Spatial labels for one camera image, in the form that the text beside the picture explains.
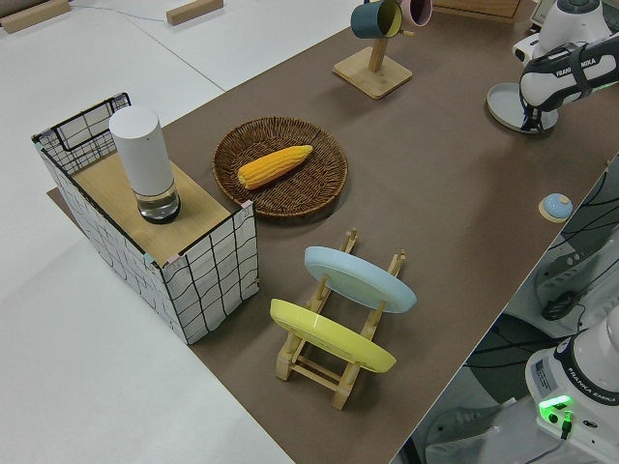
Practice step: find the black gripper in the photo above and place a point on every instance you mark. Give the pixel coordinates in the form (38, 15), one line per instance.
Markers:
(528, 107)

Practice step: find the blue dome bell on coaster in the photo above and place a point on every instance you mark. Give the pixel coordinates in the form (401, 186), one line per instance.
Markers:
(556, 205)

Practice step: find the gray round plate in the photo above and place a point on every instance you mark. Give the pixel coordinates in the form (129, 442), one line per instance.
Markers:
(503, 104)

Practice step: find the long wooden block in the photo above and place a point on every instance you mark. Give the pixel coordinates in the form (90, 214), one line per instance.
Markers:
(193, 10)
(29, 14)

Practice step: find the wooden mug tree stand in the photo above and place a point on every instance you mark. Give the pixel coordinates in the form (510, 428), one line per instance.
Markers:
(372, 77)

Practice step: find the light wooden board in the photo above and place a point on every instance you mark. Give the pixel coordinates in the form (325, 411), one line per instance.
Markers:
(196, 217)

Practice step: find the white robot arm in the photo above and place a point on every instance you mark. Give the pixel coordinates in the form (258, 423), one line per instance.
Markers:
(556, 87)

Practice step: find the dark teal mug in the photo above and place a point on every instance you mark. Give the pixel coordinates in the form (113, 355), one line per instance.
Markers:
(365, 19)

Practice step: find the light blue plate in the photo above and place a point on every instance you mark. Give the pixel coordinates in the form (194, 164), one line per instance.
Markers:
(358, 280)

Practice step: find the white cylinder with clear base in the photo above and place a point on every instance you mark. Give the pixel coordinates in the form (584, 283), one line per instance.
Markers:
(140, 154)

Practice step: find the pink mug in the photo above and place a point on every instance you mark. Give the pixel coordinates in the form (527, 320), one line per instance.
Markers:
(418, 12)

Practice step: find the brown table mat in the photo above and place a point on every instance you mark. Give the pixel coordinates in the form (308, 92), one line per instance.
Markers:
(435, 266)

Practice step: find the round brown wicker basket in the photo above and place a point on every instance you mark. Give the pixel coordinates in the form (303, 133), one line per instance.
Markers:
(300, 195)

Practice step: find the yellow corn cob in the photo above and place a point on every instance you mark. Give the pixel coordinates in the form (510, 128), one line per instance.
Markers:
(271, 166)

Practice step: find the wooden dish rack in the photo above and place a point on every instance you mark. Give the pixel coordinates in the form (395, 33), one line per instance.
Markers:
(309, 373)

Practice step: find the wooden box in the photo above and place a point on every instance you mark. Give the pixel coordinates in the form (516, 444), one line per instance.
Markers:
(483, 6)

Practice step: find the yellow plate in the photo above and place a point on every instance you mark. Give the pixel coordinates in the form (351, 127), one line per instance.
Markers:
(329, 334)

